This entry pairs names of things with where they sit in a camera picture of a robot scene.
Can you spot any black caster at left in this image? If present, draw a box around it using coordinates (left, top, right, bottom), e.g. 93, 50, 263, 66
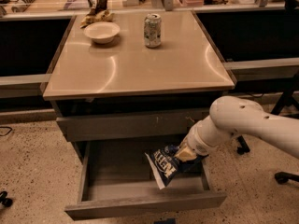
0, 191, 13, 207

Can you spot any grey drawer cabinet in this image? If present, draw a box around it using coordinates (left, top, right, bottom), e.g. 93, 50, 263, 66
42, 10, 236, 165

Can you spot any black chair caster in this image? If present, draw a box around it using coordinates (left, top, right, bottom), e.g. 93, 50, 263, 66
275, 172, 299, 184

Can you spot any white ceramic bowl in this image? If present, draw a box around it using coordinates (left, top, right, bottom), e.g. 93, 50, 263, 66
83, 21, 121, 44

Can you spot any black table leg with caster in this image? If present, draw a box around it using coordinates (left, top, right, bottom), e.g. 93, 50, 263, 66
237, 136, 250, 155

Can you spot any open middle drawer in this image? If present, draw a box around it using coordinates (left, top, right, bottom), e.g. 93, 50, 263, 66
65, 135, 226, 220

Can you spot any blue chip bag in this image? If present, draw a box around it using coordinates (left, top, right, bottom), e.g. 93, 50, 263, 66
146, 145, 206, 189

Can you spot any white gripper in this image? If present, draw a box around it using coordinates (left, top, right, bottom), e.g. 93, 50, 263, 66
175, 122, 218, 162

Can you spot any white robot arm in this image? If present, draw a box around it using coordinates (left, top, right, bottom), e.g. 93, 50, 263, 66
175, 96, 299, 161

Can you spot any closed top drawer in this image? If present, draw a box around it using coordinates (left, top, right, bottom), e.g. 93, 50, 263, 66
56, 108, 208, 142

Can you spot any white soda can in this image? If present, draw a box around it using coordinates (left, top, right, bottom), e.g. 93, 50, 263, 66
144, 13, 162, 48

